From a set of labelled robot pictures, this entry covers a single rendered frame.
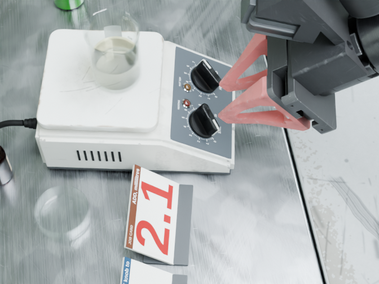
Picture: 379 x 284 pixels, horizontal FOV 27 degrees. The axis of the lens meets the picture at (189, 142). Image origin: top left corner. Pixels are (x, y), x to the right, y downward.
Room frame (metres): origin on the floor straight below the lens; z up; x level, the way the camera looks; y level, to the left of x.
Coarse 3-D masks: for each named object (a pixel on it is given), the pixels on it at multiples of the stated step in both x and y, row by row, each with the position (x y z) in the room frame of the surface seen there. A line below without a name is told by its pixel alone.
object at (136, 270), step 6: (132, 264) 0.28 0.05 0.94; (138, 264) 0.29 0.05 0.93; (132, 270) 0.28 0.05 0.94; (138, 270) 0.28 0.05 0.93; (144, 270) 0.28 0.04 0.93; (150, 270) 0.28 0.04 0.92; (156, 270) 0.28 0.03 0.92; (132, 276) 0.27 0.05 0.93; (138, 276) 0.27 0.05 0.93; (144, 276) 0.28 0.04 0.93; (150, 276) 0.28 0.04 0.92; (156, 276) 0.28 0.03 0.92; (162, 276) 0.28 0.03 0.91; (132, 282) 0.27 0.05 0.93; (138, 282) 0.27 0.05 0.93; (144, 282) 0.27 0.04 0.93; (150, 282) 0.27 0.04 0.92; (156, 282) 0.27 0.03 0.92; (162, 282) 0.27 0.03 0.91
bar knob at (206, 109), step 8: (192, 112) 0.44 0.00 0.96; (200, 112) 0.44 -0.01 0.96; (208, 112) 0.44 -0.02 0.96; (192, 120) 0.43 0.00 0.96; (200, 120) 0.43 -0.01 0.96; (208, 120) 0.43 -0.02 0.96; (216, 120) 0.43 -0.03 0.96; (192, 128) 0.42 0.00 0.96; (200, 128) 0.42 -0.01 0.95; (208, 128) 0.42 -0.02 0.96; (216, 128) 0.42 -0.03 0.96; (200, 136) 0.42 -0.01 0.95; (208, 136) 0.42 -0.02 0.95
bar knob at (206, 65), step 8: (200, 64) 0.50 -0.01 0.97; (208, 64) 0.49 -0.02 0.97; (192, 72) 0.49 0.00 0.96; (200, 72) 0.49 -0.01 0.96; (208, 72) 0.49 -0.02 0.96; (192, 80) 0.48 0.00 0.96; (200, 80) 0.48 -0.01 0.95; (208, 80) 0.48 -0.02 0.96; (216, 80) 0.48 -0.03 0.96; (200, 88) 0.47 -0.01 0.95; (208, 88) 0.48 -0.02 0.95; (216, 88) 0.48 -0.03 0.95
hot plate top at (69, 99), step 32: (64, 32) 0.52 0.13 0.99; (64, 64) 0.48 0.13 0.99; (160, 64) 0.48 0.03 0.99; (64, 96) 0.44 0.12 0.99; (96, 96) 0.44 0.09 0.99; (128, 96) 0.44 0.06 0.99; (160, 96) 0.44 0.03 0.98; (64, 128) 0.41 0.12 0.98; (96, 128) 0.40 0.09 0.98; (128, 128) 0.40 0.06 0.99
